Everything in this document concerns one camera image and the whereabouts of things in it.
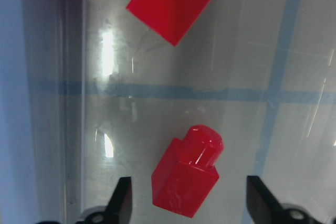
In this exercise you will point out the red block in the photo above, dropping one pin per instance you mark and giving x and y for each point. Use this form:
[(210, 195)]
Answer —
[(186, 173), (171, 19)]

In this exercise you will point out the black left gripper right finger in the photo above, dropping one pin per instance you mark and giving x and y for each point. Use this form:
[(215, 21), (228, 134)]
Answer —
[(262, 205)]

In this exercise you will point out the clear plastic storage box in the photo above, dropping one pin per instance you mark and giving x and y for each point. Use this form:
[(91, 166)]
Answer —
[(90, 94)]

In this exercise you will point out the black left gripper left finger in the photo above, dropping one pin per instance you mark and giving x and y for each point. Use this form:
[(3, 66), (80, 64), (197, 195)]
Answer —
[(119, 208)]

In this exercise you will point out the red block in box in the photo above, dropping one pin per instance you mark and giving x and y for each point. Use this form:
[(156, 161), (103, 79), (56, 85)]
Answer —
[(171, 19)]

